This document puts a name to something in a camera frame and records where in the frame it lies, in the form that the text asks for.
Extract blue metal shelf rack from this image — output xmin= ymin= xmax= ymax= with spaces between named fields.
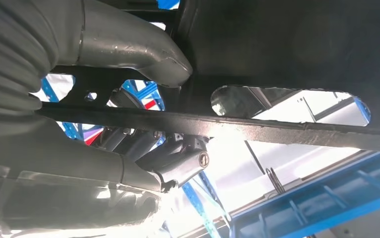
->
xmin=40 ymin=0 xmax=380 ymax=238

